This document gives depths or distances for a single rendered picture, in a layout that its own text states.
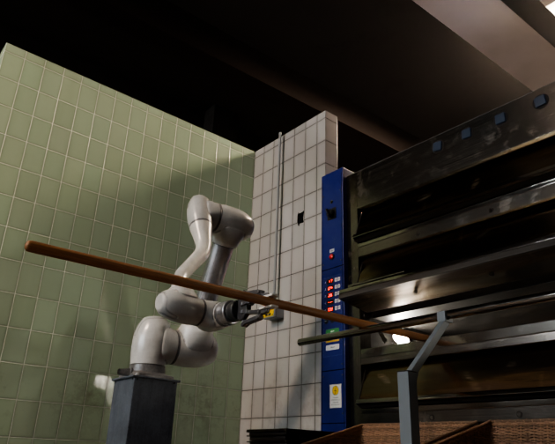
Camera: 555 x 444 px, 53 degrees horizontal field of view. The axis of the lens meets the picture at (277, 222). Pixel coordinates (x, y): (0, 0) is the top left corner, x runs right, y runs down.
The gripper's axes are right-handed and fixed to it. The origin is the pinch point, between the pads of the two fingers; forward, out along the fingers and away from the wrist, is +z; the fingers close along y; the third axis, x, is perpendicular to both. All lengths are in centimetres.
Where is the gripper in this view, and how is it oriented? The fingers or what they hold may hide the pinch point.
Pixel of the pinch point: (269, 301)
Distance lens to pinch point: 191.0
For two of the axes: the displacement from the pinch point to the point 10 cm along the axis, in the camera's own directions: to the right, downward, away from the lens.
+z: 6.4, -2.7, -7.2
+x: -7.7, -2.7, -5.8
